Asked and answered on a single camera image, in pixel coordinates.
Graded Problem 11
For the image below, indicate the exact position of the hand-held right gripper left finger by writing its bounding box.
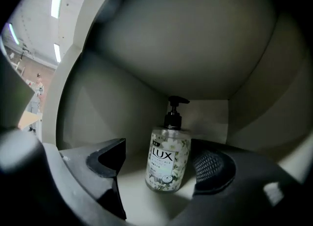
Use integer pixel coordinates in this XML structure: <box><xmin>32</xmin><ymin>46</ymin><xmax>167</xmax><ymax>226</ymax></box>
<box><xmin>41</xmin><ymin>137</ymin><xmax>128</xmax><ymax>226</ymax></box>

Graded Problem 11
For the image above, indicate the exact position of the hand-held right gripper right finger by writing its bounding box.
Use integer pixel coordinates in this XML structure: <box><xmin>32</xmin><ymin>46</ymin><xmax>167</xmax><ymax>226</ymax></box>
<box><xmin>168</xmin><ymin>138</ymin><xmax>308</xmax><ymax>226</ymax></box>

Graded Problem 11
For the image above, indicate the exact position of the floral clear pump bottle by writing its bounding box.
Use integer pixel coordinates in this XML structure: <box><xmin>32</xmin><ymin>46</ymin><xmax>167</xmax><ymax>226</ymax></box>
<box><xmin>144</xmin><ymin>95</ymin><xmax>191</xmax><ymax>194</ymax></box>

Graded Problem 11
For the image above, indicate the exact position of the beige metal locker cabinet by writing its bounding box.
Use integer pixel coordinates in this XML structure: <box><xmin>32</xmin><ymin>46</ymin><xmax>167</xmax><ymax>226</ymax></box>
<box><xmin>41</xmin><ymin>0</ymin><xmax>313</xmax><ymax>226</ymax></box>

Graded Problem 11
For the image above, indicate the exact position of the wooden table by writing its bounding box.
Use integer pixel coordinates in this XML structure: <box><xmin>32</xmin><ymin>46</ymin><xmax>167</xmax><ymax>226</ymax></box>
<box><xmin>19</xmin><ymin>111</ymin><xmax>44</xmax><ymax>131</ymax></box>

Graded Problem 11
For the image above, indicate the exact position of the short ceiling light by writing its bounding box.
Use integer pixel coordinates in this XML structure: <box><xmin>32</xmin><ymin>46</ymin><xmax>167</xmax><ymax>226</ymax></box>
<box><xmin>8</xmin><ymin>23</ymin><xmax>20</xmax><ymax>46</ymax></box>
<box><xmin>53</xmin><ymin>43</ymin><xmax>62</xmax><ymax>63</ymax></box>

